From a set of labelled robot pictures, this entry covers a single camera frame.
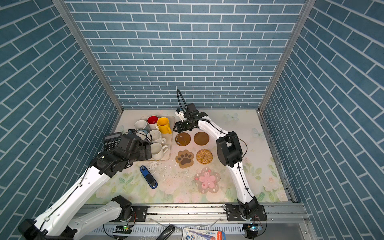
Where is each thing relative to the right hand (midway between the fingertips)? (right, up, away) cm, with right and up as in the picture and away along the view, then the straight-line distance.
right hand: (175, 127), depth 96 cm
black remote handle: (+2, -45, -30) cm, 54 cm away
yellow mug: (-10, +3, +8) cm, 14 cm away
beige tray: (-5, -10, +5) cm, 12 cm away
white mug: (-8, -14, -11) cm, 19 cm away
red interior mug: (-19, +4, +11) cm, 22 cm away
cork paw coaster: (+6, -20, -3) cm, 21 cm away
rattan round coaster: (+18, -19, -3) cm, 26 cm away
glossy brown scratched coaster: (+4, -8, +5) cm, 11 cm away
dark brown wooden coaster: (+17, -8, +6) cm, 20 cm away
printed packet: (+14, -48, -28) cm, 58 cm away
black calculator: (-44, -10, +2) cm, 45 cm away
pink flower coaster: (+20, -30, -12) cm, 38 cm away
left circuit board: (-20, -49, -24) cm, 58 cm away
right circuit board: (+41, -48, -25) cm, 68 cm away
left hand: (-13, -11, -21) cm, 27 cm away
